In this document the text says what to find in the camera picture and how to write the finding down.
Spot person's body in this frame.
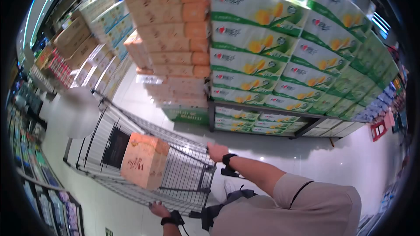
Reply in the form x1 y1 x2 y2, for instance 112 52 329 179
200 173 362 236

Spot stack of green flower packets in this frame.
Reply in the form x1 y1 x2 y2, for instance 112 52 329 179
208 0 401 122

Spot green printed carton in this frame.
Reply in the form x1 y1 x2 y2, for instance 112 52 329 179
162 106 210 126

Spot stack of blue packets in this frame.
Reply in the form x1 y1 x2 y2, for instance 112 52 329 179
354 82 399 124

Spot stack of assorted cartons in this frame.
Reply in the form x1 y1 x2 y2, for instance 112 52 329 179
33 0 136 99

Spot person's left hand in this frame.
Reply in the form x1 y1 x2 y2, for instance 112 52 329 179
148 201 172 219

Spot orange tissue pack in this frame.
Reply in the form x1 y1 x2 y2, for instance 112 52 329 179
120 132 171 191

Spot black wrist band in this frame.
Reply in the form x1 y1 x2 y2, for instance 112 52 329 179
220 153 242 178
160 210 185 227

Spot full shop shelf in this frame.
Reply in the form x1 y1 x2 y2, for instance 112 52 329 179
6 62 86 236

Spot wire shopping cart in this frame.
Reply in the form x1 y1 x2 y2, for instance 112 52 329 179
63 89 217 219

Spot person's legs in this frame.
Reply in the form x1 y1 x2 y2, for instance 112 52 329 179
223 178 238 201

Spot stack of orange packets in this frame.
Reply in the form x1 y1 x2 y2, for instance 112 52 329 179
123 0 211 109

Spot person's right hand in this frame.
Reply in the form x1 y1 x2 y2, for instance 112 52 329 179
207 142 229 164

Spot red plastic stool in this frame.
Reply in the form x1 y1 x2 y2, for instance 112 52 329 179
370 111 396 142

